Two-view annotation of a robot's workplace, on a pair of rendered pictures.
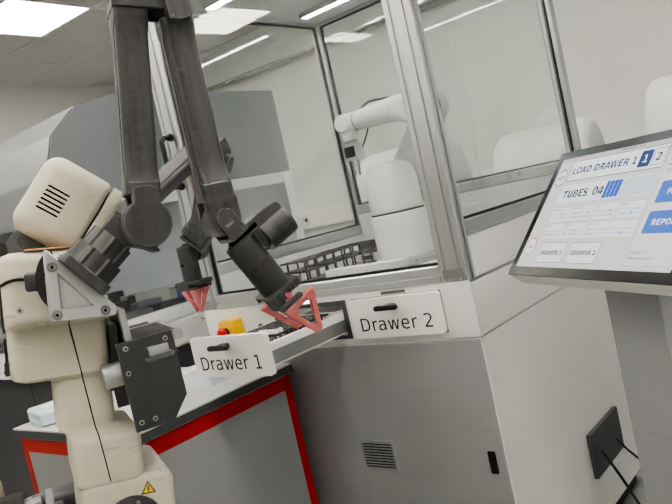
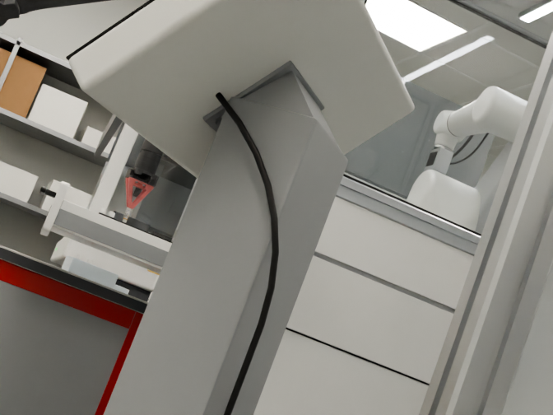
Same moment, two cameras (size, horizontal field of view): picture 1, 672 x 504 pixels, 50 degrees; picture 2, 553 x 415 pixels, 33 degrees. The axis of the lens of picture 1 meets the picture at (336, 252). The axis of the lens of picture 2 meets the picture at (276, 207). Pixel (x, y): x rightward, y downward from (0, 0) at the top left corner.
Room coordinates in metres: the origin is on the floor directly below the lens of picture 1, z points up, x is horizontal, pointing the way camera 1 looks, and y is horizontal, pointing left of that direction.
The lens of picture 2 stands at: (0.47, -1.33, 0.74)
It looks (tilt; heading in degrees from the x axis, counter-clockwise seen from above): 9 degrees up; 38
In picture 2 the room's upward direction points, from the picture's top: 21 degrees clockwise
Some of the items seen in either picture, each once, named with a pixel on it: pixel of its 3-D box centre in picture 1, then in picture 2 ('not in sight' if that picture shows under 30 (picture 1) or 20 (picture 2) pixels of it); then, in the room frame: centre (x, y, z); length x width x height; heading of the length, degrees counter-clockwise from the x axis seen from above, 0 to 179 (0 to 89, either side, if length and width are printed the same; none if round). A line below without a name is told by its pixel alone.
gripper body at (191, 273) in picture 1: (191, 274); (146, 165); (2.17, 0.44, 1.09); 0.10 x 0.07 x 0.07; 57
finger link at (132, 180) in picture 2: (195, 297); (135, 191); (2.17, 0.45, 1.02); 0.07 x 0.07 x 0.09; 57
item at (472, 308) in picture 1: (407, 285); (375, 338); (2.44, -0.22, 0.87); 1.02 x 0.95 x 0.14; 50
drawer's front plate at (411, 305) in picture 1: (395, 315); not in sight; (1.89, -0.12, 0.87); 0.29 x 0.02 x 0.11; 50
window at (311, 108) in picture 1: (280, 120); not in sight; (2.09, 0.07, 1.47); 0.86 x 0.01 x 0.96; 50
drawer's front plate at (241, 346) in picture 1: (231, 355); (53, 210); (1.85, 0.33, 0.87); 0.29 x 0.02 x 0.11; 50
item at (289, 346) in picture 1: (285, 336); (139, 249); (2.01, 0.19, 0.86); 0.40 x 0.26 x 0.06; 140
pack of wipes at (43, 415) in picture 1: (50, 412); not in sight; (2.09, 0.93, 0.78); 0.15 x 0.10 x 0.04; 37
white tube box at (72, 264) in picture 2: (212, 375); (90, 272); (2.13, 0.45, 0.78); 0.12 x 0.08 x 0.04; 150
